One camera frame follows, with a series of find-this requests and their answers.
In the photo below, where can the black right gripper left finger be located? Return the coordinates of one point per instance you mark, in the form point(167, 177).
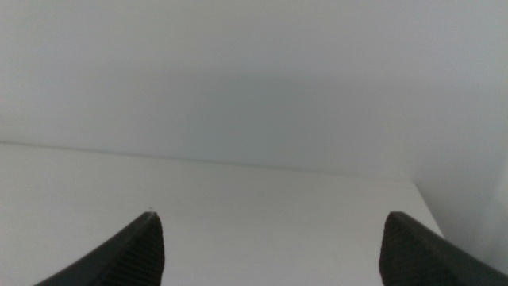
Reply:
point(127, 258)

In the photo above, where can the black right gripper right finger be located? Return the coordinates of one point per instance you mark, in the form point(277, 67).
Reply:
point(416, 258)

